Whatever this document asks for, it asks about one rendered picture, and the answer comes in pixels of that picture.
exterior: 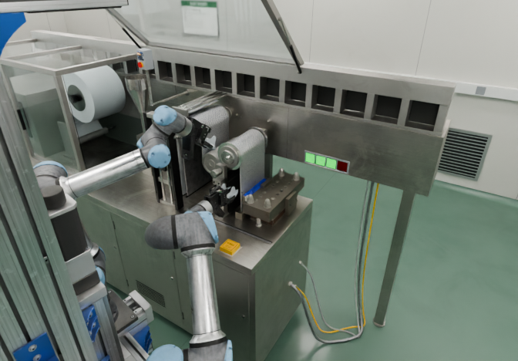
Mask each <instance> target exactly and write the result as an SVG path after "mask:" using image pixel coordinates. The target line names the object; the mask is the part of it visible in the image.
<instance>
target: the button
mask: <svg viewBox="0 0 518 361"><path fill-rule="evenodd" d="M239 248H240V244H239V243H237V242H235V241H232V240H230V239H227V240H226V241H225V242H224V243H223V244H222V245H221V246H220V250H221V251H223V252H225V253H227V254H229V255H233V254H234V253H235V252H236V251H237V250H238V249H239Z"/></svg>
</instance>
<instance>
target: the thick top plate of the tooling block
mask: <svg viewBox="0 0 518 361"><path fill-rule="evenodd" d="M278 174H279V172H278V173H277V174H276V175H274V176H273V177H272V179H273V181H272V182H271V183H270V184H269V185H267V186H266V188H265V189H263V188H259V189H258V190H257V191H256V192H254V193H253V194H252V195H253V199H254V203H253V204H248V203H247V202H246V201H244V202H243V203H242V207H243V213H245V214H249V215H250V216H253V217H256V218H259V219H261V220H263V221H267V222H270V221H271V220H272V219H273V218H274V217H275V216H276V215H277V214H278V213H279V212H280V211H281V210H282V209H283V208H284V207H285V198H286V197H287V196H288V195H289V194H290V193H291V192H292V191H293V190H295V191H297V192H299V191H300V190H301V189H302V188H303V187H304V177H299V179H300V180H293V178H294V175H293V174H289V173H286V172H284V176H283V177H281V176H279V175H278ZM266 199H269V200H270V202H271V208H264V202H265V200H266Z"/></svg>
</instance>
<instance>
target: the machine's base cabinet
mask: <svg viewBox="0 0 518 361"><path fill-rule="evenodd" d="M76 203H77V206H76V207H77V211H78V213H79V216H80V218H81V220H82V222H83V224H84V227H85V229H86V231H87V233H88V235H89V237H90V239H91V241H92V242H94V243H96V244H97V245H98V246H99V247H101V249H102V250H103V251H104V254H105V256H106V282H108V283H109V284H111V285H113V286H114V287H116V288H118V289H119V290H120V291H122V292H124V293H126V294H127V295H129V294H130V293H131V292H133V291H134V290H136V291H137V292H138V293H139V294H140V295H141V296H142V297H143V298H144V299H145V300H146V301H147V302H148V303H149V304H151V306H152V310H153V311H154V312H157V313H158V314H160V315H161V316H163V317H164V318H166V319H168V320H170V321H171V322H173V323H174V324H176V325H178V326H179V327H180V328H182V329H184V330H186V331H188V332H189V333H190V334H192V335H193V323H192V315H191V306H190V291H189V283H188V275H187V260H186V258H185V257H184V256H183V255H181V250H180V248H178V249H172V250H161V249H154V248H151V247H150V246H149V245H148V244H147V243H146V241H145V238H144V235H145V231H146V228H147V227H146V226H144V225H142V224H139V223H137V222H135V221H133V220H131V219H129V218H126V217H124V216H122V215H121V214H117V213H116V212H114V211H111V210H110V209H108V208H105V207H103V206H101V205H99V204H97V203H94V202H92V201H90V200H88V199H86V198H84V197H78V198H76ZM311 215H312V206H311V208H310V209H309V210H308V211H307V212H306V214H305V215H304V216H303V217H302V218H301V220H300V221H299V222H298V223H297V224H296V225H295V226H294V227H293V228H292V229H291V231H290V232H289V233H288V234H287V235H286V237H285V238H284V239H283V240H282V241H281V243H280V244H279V245H278V246H277V247H276V248H275V249H274V250H273V251H272V252H271V254H270V255H269V256H268V257H267V259H266V260H265V261H264V262H263V263H262V265H261V266H260V267H259V268H258V269H257V271H256V272H255V273H254V274H253V275H248V274H246V273H244V272H242V271H240V270H238V269H235V268H233V267H231V266H229V265H227V264H225V263H223V262H221V261H218V260H217V259H215V258H212V262H213V269H214V281H215V288H216V294H217V307H218V313H219V320H220V330H221V331H222V332H223V333H225V334H226V337H227V340H228V339H229V340H230V341H231V343H232V353H233V360H234V361H264V360H265V358H266V357H267V355H268V353H269V352H270V351H271V349H272V347H273V346H274V344H275V343H276V342H277V340H278V338H279V336H280V335H281V334H282V332H283V331H284V328H285V327H286V325H287V324H288V323H289V321H290V320H291V317H292V316H293V314H294V313H295V312H296V310H297V308H298V306H299V305H300V304H301V299H300V297H299V295H298V294H297V292H296V291H295V290H294V289H293V288H292V287H290V286H288V283H289V282H292V284H293V285H294V284H296V285H297V287H298V288H299V289H300V290H301V291H302V292H303V293H304V294H305V286H306V277H307V270H306V269H305V267H304V266H303V265H299V261H302V263H303V264H304V265H305V266H306V267H308V250H309V241H310V232H311Z"/></svg>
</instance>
